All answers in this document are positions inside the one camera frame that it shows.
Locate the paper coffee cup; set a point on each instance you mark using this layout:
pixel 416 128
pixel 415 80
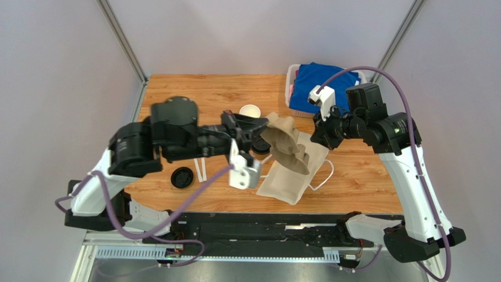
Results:
pixel 259 157
pixel 251 111

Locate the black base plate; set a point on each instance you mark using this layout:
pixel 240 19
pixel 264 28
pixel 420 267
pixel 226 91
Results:
pixel 267 234

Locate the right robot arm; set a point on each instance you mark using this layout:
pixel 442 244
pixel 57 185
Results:
pixel 424 229

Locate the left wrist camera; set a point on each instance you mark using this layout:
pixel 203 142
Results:
pixel 246 170

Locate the white plastic basket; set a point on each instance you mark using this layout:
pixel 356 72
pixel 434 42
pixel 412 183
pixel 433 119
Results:
pixel 292 71

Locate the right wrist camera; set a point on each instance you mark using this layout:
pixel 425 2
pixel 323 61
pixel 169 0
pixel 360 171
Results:
pixel 324 97

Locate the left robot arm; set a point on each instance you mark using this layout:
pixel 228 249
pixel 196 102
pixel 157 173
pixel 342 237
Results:
pixel 172 133

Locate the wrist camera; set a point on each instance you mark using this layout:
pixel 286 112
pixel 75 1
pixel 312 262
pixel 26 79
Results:
pixel 324 97
pixel 246 170

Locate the grey pulp cup carrier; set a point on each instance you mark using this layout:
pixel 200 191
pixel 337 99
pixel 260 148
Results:
pixel 282 136

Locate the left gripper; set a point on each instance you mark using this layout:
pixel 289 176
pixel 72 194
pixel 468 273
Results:
pixel 233 123

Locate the blue folded towel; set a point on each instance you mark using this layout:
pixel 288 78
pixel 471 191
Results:
pixel 310 75

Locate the brown paper bag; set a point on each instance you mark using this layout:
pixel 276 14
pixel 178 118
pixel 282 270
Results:
pixel 288 186

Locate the black cup lid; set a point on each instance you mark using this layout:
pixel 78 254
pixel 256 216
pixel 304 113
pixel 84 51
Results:
pixel 260 146
pixel 182 177

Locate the white wrapped straw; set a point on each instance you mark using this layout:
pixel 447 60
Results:
pixel 203 170
pixel 198 171

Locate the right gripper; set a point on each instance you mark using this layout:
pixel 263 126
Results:
pixel 323 133

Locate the aluminium frame rail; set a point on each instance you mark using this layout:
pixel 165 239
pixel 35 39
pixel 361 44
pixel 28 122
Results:
pixel 188 248

